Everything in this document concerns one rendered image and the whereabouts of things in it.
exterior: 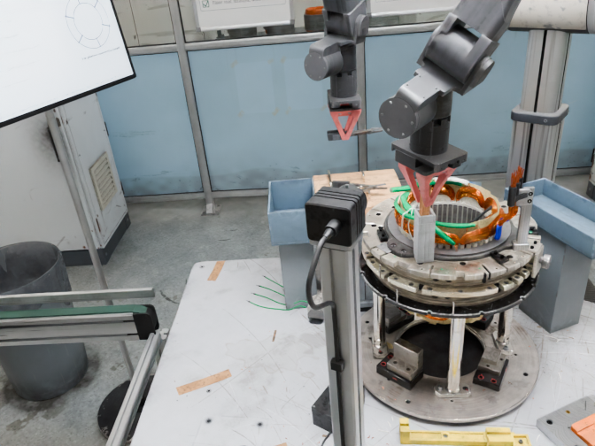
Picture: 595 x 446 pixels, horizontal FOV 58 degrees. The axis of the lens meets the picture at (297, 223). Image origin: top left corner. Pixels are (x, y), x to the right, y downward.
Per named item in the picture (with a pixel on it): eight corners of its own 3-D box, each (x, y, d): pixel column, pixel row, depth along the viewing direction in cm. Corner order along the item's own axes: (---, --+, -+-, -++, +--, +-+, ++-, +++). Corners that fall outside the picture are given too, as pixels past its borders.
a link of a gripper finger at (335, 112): (331, 144, 120) (329, 103, 115) (328, 134, 126) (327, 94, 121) (361, 142, 120) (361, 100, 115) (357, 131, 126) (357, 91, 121)
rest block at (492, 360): (477, 369, 106) (478, 361, 105) (484, 352, 110) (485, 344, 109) (499, 376, 104) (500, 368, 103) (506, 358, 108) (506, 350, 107)
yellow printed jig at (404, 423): (399, 446, 97) (400, 434, 95) (398, 430, 100) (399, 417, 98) (530, 454, 93) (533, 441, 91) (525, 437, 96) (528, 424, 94)
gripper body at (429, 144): (436, 176, 78) (439, 128, 74) (389, 153, 85) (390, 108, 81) (467, 164, 80) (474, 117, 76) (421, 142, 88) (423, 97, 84)
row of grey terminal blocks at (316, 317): (324, 325, 127) (323, 311, 125) (305, 322, 129) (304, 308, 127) (335, 300, 135) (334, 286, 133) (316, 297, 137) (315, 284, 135)
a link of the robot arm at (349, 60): (361, 38, 113) (338, 36, 116) (343, 44, 108) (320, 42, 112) (361, 72, 116) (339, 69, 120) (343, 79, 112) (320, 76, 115)
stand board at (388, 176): (318, 221, 118) (317, 211, 117) (312, 184, 134) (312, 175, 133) (409, 213, 117) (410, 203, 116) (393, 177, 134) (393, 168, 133)
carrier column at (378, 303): (374, 352, 115) (374, 271, 105) (373, 344, 117) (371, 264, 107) (386, 350, 115) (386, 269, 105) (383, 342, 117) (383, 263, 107)
